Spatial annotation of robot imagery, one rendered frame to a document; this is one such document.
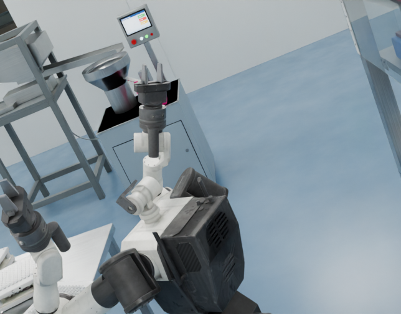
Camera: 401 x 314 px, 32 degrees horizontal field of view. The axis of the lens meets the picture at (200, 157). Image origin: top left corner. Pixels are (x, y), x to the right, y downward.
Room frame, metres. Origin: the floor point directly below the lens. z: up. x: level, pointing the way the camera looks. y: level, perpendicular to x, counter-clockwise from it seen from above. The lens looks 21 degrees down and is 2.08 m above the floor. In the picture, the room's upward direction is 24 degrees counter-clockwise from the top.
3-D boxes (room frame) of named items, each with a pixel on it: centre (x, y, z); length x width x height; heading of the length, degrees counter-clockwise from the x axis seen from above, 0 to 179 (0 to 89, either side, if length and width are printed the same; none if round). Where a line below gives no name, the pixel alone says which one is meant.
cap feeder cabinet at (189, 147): (4.88, 0.25, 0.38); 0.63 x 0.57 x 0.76; 82
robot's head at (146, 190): (1.85, 0.20, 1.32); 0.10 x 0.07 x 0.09; 141
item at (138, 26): (4.99, 0.02, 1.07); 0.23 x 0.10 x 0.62; 82
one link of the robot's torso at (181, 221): (1.81, 0.16, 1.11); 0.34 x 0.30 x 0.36; 141
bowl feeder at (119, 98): (4.94, 0.29, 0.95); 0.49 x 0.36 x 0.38; 82
